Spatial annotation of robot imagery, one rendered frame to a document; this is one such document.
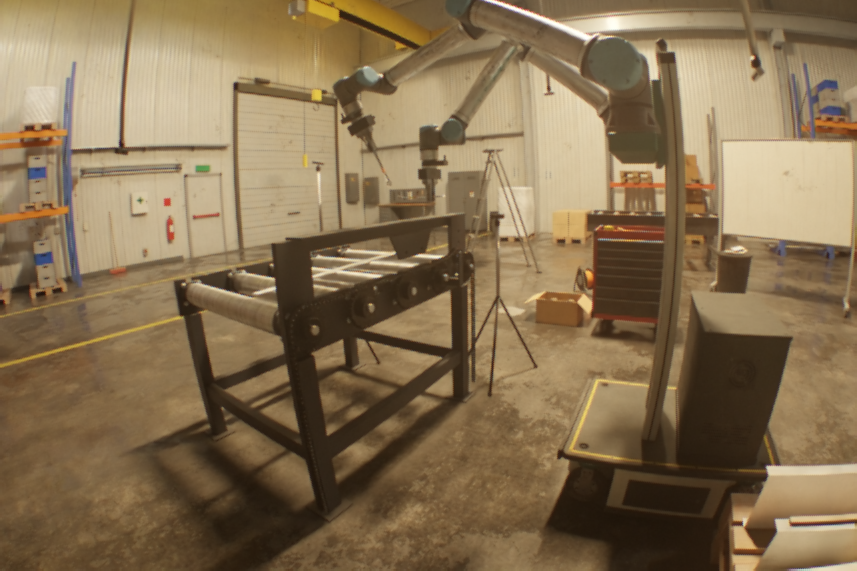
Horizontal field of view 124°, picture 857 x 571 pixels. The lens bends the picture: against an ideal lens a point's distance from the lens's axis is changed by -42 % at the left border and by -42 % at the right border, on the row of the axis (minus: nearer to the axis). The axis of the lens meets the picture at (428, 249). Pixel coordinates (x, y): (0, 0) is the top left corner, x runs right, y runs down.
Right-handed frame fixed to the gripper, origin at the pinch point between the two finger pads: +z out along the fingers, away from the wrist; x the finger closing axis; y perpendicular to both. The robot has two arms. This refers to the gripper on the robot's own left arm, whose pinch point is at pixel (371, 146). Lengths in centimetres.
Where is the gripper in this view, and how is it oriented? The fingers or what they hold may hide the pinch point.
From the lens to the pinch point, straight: 183.7
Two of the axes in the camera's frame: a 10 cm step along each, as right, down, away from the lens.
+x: -7.6, 1.9, 6.2
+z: 4.3, 8.7, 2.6
